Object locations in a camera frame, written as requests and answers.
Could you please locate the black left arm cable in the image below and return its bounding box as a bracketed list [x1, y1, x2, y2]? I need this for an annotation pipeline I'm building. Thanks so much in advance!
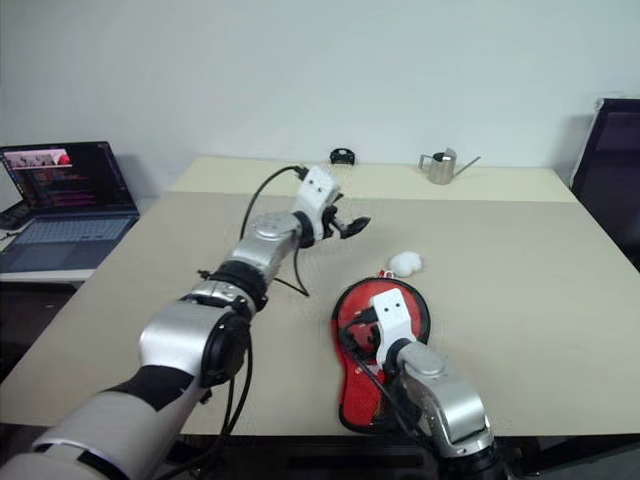
[243, 163, 311, 299]

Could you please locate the black office chair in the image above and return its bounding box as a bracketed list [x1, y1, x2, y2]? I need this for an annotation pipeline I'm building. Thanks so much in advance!
[569, 97, 640, 275]

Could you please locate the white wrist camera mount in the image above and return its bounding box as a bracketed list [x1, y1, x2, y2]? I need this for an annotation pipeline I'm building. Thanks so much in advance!
[291, 166, 343, 241]
[369, 288, 417, 366]

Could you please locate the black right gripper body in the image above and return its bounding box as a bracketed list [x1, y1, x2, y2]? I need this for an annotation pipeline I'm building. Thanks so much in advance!
[365, 325, 385, 363]

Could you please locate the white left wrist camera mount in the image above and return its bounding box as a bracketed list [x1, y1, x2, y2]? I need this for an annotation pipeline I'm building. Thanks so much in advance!
[291, 166, 343, 241]

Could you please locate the black mesh paddle case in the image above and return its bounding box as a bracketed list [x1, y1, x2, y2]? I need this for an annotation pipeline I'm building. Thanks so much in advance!
[330, 269, 433, 436]

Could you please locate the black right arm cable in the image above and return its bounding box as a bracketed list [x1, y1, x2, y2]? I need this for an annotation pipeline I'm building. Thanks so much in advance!
[340, 308, 437, 452]

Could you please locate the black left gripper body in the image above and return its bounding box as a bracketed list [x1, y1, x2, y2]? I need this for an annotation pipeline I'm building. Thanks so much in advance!
[318, 197, 352, 242]

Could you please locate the steel watering can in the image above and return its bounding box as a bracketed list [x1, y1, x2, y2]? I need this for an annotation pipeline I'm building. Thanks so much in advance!
[417, 146, 483, 187]

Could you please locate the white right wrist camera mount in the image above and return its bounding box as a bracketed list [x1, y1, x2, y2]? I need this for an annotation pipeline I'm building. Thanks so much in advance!
[369, 288, 417, 366]

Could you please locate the open grey laptop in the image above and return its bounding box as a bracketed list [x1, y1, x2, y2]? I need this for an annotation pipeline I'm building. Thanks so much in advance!
[0, 141, 142, 274]

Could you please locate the white cotton ball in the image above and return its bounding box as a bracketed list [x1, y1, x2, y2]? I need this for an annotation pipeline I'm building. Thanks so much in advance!
[388, 250, 424, 277]

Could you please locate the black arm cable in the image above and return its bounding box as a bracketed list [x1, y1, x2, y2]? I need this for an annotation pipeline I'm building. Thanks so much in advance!
[243, 163, 311, 299]
[340, 308, 437, 452]

